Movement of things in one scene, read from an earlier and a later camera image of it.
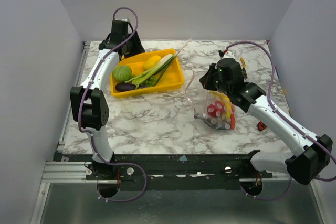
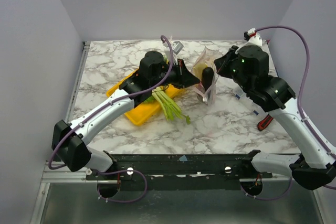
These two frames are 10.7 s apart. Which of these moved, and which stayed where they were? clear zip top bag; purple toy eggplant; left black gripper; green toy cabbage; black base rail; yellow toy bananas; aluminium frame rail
Moved: green toy cabbage; yellow toy bananas; purple toy eggplant; clear zip top bag; left black gripper
Stayed: aluminium frame rail; black base rail
